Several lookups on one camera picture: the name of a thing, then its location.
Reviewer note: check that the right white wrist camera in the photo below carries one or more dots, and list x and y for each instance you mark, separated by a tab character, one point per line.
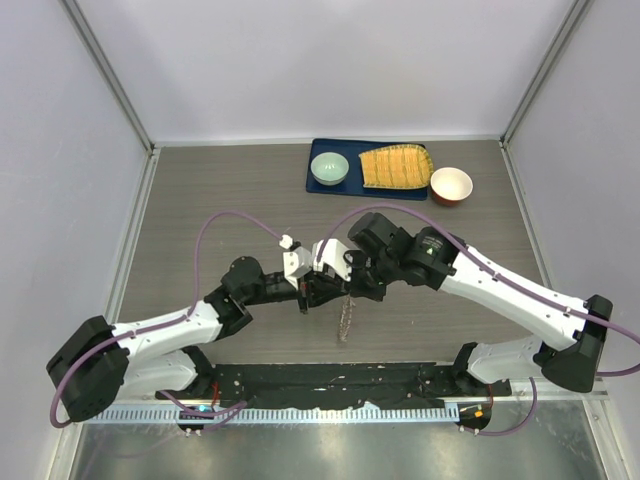
329	256

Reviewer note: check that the metal disc with keyrings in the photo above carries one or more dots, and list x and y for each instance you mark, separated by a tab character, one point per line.
345	319

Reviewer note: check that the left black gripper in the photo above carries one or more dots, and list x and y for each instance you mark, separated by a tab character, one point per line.
316	289

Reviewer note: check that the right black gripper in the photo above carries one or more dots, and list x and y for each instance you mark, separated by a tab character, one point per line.
357	290

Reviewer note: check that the yellow woven bamboo basket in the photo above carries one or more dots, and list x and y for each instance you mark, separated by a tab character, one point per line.
397	167

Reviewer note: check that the slotted white cable duct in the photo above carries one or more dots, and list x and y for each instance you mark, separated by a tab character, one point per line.
368	413

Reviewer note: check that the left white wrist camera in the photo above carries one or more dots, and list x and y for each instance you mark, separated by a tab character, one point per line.
296	264

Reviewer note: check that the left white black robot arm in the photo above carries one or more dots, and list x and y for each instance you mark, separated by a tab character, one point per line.
102	362

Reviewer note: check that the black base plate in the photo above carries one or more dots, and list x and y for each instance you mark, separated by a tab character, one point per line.
338	386

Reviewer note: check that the pale green bowl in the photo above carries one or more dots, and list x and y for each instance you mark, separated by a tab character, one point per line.
329	168

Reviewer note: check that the dark blue tray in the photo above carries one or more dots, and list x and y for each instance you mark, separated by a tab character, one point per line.
352	185

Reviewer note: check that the brown bowl white inside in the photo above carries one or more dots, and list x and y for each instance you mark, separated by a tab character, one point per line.
450	186

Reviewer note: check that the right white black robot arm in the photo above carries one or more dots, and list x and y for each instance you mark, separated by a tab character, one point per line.
566	334

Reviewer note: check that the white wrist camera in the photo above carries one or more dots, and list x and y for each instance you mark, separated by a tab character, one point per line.
296	264
329	256

